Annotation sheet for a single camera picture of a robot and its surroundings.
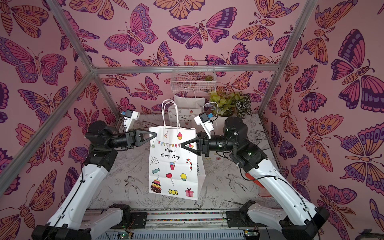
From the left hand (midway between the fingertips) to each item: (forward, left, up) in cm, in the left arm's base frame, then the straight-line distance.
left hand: (156, 137), depth 59 cm
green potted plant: (+41, -38, -19) cm, 59 cm away
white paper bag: (-12, -8, -5) cm, 15 cm away
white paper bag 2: (+38, -11, -18) cm, 44 cm away
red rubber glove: (-10, -52, -37) cm, 65 cm away
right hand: (-4, -12, +3) cm, 13 cm away
